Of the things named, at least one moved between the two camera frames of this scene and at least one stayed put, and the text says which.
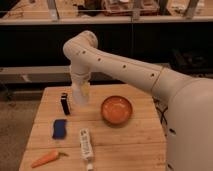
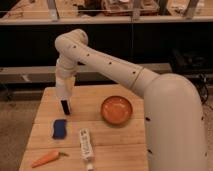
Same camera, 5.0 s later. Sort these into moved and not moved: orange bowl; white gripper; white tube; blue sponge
Moved: white gripper
Not moved: orange bowl; white tube; blue sponge
